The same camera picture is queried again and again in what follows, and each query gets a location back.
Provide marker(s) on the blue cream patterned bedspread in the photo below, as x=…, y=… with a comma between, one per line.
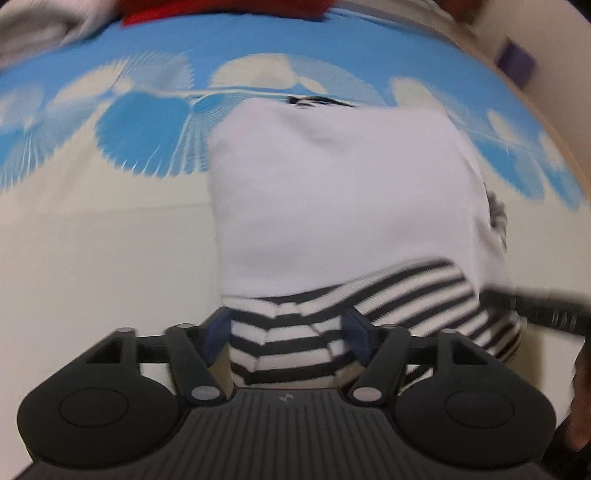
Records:
x=105, y=215

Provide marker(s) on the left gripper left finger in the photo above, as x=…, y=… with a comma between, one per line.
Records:
x=192, y=350

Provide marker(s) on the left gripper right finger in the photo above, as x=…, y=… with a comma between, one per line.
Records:
x=382, y=351

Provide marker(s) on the person's right hand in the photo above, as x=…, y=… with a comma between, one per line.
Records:
x=579, y=423

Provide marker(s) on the red folded blanket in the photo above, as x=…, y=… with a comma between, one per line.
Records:
x=141, y=11

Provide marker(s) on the cream folded blanket stack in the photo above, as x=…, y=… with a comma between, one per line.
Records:
x=29, y=28

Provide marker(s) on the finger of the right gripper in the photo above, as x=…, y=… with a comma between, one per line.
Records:
x=551, y=311

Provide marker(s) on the black white striped garment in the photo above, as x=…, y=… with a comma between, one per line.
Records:
x=320, y=208

